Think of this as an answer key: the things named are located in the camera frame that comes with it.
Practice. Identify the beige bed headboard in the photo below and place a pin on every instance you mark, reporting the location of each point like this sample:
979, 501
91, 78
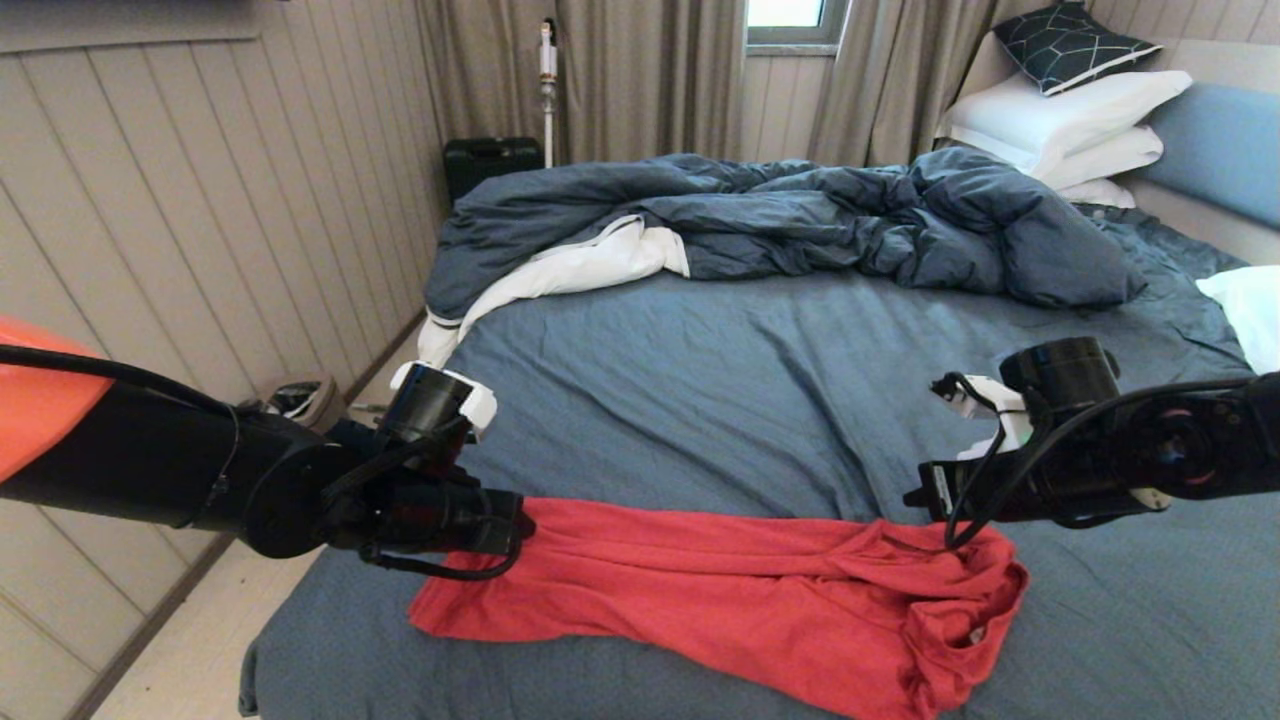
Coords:
1230, 65

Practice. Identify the grey framed window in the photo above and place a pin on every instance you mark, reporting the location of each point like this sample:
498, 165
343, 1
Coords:
785, 12

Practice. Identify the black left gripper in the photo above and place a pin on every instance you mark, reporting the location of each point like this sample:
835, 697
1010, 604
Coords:
440, 515

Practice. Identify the white pillow with rounded corner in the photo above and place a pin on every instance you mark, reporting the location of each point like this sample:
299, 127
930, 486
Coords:
1250, 305

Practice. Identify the dark blue crumpled duvet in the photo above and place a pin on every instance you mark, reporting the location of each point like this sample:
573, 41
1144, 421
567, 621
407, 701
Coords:
800, 215

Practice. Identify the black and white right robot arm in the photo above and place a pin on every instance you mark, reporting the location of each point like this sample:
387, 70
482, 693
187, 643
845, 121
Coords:
1200, 450

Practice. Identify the black hard-shell suitcase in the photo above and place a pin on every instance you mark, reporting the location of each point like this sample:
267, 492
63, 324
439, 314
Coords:
490, 165

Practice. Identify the wide beige curtain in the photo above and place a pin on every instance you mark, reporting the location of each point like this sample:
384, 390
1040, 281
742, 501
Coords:
640, 80

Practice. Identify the dark geometric patterned cushion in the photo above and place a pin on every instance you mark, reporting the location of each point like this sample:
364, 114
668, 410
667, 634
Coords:
1065, 48

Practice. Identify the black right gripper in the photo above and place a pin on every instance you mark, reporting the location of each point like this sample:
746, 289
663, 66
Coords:
1030, 490

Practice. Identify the thin grey metal rod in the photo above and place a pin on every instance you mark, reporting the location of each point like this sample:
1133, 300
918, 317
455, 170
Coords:
375, 408

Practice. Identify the flat white pillow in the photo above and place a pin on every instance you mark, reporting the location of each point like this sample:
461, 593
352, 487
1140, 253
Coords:
1098, 194

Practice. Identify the white stick vacuum cleaner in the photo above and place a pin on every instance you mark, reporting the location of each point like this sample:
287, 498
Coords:
548, 60

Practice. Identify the medium white pillow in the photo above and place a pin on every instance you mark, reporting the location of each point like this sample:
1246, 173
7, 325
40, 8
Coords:
1105, 155

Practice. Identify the narrow beige curtain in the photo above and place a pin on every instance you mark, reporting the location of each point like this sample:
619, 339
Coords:
880, 80

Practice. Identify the blue padded headboard cushion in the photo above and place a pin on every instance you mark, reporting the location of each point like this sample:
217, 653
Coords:
1220, 145

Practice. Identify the brown square trash bin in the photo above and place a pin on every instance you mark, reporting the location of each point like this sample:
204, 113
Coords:
305, 395

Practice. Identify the blue-grey bed sheet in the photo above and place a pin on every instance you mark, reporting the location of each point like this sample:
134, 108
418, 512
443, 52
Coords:
750, 400

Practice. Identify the large white pillow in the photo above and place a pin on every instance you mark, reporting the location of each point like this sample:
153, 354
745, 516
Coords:
1060, 115

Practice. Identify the red printed t-shirt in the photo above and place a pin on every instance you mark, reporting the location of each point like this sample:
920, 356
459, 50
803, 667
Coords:
750, 600

